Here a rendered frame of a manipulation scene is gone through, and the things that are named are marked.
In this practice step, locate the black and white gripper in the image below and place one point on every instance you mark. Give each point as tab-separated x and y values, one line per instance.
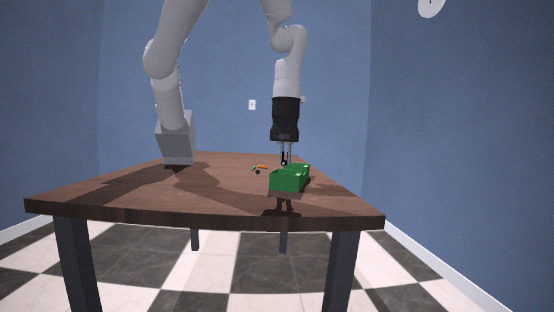
285	114

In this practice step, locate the green open-top bin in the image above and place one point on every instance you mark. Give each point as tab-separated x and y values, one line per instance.
290	179

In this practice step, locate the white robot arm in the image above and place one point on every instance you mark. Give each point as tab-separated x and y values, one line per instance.
177	20

